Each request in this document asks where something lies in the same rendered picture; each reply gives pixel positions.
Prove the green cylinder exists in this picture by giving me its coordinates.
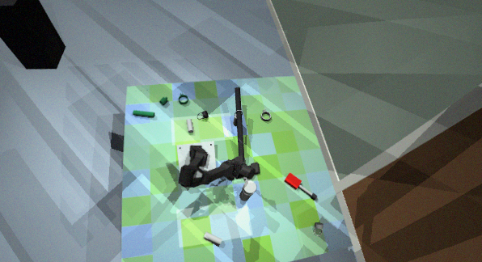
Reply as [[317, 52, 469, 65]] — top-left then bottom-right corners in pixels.
[[133, 110, 155, 117]]

